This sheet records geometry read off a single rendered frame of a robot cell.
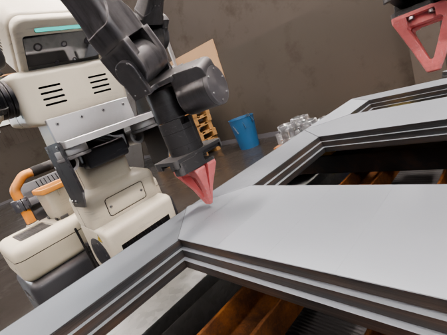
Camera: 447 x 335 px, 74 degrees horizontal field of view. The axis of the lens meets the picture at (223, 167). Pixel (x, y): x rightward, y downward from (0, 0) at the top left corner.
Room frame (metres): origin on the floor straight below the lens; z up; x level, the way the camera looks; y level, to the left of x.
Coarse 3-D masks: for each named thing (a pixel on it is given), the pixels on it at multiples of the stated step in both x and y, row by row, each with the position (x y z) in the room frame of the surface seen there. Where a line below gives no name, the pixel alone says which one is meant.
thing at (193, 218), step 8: (232, 192) 0.52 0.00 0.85; (240, 192) 0.51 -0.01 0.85; (216, 200) 0.51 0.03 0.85; (224, 200) 0.50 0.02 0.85; (200, 208) 0.50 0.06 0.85; (208, 208) 0.49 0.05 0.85; (216, 208) 0.47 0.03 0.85; (184, 216) 0.49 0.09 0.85; (192, 216) 0.48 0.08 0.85; (200, 216) 0.46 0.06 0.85; (208, 216) 0.45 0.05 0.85; (184, 224) 0.46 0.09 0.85; (192, 224) 0.44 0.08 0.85; (184, 232) 0.42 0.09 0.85
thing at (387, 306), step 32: (416, 96) 0.81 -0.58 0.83; (384, 128) 0.59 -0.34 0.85; (416, 128) 0.54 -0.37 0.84; (288, 160) 0.60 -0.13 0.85; (160, 256) 0.38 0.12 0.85; (192, 256) 0.38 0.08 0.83; (224, 256) 0.34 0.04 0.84; (128, 288) 0.35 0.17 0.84; (160, 288) 0.36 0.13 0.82; (256, 288) 0.29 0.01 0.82; (288, 288) 0.26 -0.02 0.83; (320, 288) 0.23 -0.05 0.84; (352, 288) 0.22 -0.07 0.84; (384, 288) 0.19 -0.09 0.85; (96, 320) 0.31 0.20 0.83; (352, 320) 0.21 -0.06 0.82; (384, 320) 0.19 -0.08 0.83; (416, 320) 0.17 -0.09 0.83
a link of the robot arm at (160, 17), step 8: (144, 0) 0.83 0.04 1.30; (152, 0) 0.82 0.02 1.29; (160, 0) 0.83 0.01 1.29; (136, 8) 0.86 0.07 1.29; (144, 8) 0.83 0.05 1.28; (152, 8) 0.83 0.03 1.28; (160, 8) 0.85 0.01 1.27; (144, 16) 0.84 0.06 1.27; (152, 16) 0.85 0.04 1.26; (160, 16) 0.86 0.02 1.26; (144, 24) 0.85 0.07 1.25; (152, 24) 0.86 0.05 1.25; (160, 24) 0.87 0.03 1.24; (168, 32) 0.91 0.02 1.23; (168, 40) 0.91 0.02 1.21
